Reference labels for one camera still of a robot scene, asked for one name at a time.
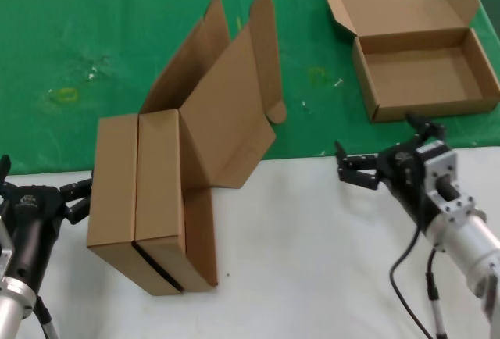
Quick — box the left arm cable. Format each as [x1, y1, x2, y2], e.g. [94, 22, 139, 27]
[34, 294, 60, 339]

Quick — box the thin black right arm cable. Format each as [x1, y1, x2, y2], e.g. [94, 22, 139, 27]
[389, 226, 435, 339]

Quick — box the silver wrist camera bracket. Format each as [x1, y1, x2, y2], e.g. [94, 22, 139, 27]
[0, 217, 16, 277]
[414, 140, 488, 244]

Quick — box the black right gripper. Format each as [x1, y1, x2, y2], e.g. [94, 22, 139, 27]
[334, 112, 447, 235]

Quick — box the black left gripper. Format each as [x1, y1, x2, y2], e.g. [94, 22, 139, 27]
[0, 154, 95, 289]

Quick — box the brown cardboard box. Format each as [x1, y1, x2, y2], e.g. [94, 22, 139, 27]
[132, 0, 288, 293]
[320, 0, 500, 124]
[86, 0, 230, 298]

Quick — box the grey cable with black plug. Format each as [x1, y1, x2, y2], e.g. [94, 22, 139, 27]
[424, 248, 450, 339]

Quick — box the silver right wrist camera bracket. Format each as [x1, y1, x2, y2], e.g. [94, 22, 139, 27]
[414, 140, 488, 244]

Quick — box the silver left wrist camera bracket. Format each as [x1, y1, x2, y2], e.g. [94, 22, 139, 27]
[0, 217, 16, 277]

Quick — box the green table cloth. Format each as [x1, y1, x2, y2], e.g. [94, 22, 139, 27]
[0, 0, 500, 179]

